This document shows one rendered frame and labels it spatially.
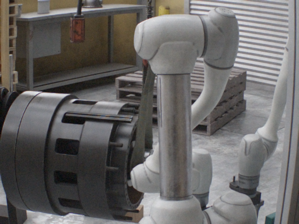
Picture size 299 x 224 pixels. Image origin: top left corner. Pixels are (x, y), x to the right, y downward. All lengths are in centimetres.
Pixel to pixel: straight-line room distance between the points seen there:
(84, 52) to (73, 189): 623
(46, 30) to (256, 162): 523
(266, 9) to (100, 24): 247
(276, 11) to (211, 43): 627
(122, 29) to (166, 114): 737
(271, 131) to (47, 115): 93
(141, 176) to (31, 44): 510
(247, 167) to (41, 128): 85
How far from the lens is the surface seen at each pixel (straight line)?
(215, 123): 612
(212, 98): 192
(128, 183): 257
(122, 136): 244
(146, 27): 173
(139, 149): 250
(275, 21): 806
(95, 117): 244
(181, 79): 175
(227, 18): 178
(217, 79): 187
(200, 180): 211
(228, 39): 179
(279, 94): 224
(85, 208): 252
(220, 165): 518
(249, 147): 229
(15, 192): 258
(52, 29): 731
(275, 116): 237
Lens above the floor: 171
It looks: 15 degrees down
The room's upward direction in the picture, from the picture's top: straight up
